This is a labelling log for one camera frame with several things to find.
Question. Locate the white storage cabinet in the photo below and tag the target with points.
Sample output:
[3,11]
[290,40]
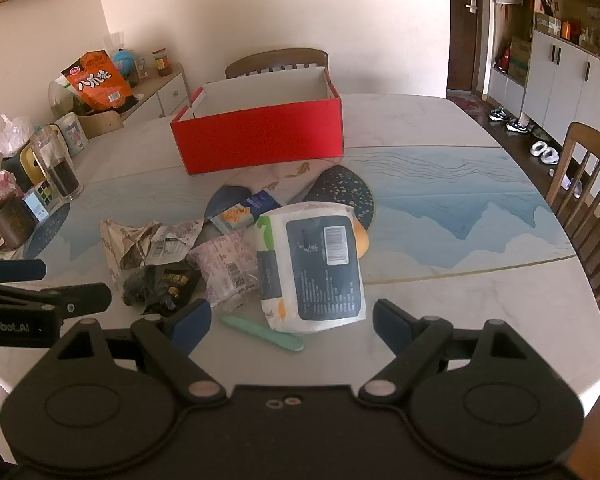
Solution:
[570,90]

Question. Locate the red fire extinguisher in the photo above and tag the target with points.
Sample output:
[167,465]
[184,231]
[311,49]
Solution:
[503,59]

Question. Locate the brown slatted wooden chair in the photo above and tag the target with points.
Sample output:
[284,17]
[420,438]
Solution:
[585,135]

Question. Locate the pink snack packet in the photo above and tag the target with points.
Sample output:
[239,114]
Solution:
[225,260]

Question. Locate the blue globe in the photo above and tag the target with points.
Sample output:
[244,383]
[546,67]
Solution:
[124,62]

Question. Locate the brown paper wrapper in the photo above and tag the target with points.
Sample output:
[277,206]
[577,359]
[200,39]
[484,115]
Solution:
[117,247]

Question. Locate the orange snack bag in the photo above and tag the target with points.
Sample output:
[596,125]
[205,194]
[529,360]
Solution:
[100,80]

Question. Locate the white sideboard cabinet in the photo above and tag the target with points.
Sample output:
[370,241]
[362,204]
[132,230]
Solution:
[170,92]

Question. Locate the red lidded sauce jar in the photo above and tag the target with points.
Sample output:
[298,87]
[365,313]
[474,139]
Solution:
[162,62]

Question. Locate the dark wooden chair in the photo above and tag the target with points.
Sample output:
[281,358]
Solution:
[275,55]

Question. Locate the dark mug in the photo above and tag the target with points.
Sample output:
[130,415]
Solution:
[12,222]

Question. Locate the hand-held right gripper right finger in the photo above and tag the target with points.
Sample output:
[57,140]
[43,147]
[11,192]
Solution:
[394,325]

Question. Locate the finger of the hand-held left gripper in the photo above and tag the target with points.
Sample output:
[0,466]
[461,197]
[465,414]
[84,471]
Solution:
[15,270]
[80,297]

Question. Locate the white wet wipes pack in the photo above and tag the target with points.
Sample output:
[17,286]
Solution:
[320,270]

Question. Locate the mint green stick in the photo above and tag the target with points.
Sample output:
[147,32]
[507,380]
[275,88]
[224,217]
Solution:
[260,332]

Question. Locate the white shoe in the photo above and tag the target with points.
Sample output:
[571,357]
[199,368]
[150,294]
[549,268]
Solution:
[551,155]
[538,148]

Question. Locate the blue patterned marble desktop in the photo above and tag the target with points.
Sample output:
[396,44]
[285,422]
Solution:
[455,285]

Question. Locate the brown door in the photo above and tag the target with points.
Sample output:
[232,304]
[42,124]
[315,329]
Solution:
[462,50]

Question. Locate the green yellow tissue box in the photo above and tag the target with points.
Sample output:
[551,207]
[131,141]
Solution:
[17,167]

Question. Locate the clear green plastic bag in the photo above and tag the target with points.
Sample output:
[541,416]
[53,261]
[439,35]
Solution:
[62,97]

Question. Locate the white printed tub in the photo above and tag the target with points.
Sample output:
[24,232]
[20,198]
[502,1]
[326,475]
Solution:
[72,132]

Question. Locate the dark seaweed packet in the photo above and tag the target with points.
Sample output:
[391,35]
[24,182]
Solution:
[135,287]

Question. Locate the silver door lock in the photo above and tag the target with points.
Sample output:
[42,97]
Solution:
[472,1]

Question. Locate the dark sneaker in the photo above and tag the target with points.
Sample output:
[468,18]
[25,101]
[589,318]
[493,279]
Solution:
[498,114]
[517,125]

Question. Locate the light wooden chair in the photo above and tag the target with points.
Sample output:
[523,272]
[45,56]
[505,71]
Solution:
[102,122]

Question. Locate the clear cellophane bag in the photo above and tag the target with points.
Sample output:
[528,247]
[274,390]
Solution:
[116,41]

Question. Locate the glass jar with dark contents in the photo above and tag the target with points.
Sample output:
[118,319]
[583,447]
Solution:
[60,175]

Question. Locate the blue white cracker packet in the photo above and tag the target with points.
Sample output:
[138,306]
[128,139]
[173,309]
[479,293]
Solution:
[240,214]

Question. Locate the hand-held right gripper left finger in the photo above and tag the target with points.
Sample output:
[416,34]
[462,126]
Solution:
[190,326]

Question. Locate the white crumpled plastic bag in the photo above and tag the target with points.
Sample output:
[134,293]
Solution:
[12,132]

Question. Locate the black snack packet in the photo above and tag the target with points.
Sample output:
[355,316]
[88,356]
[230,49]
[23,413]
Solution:
[176,285]

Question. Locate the puzzle cube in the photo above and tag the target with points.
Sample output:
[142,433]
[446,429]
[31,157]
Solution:
[40,201]

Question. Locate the red cardboard box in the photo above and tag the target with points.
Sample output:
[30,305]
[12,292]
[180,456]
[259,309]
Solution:
[260,135]

